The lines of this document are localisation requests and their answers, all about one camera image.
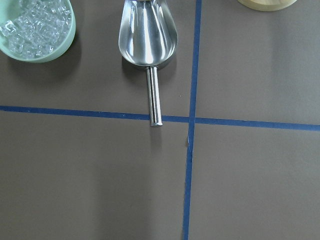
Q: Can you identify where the steel ice scoop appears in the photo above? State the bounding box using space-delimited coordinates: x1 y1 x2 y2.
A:
118 0 178 127

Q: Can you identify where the green bowl of ice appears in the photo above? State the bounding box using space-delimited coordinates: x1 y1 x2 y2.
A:
0 0 76 63

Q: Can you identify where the round wooden stand base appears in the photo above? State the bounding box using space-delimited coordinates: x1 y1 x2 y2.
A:
237 0 297 12

